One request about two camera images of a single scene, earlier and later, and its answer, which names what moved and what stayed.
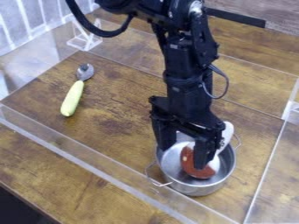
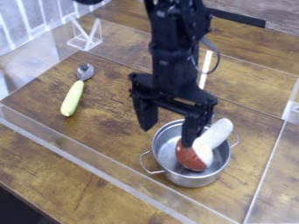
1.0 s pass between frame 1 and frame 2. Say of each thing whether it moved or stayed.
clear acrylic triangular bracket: stayed
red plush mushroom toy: moved
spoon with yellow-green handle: stayed
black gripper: moved
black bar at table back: stayed
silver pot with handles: moved
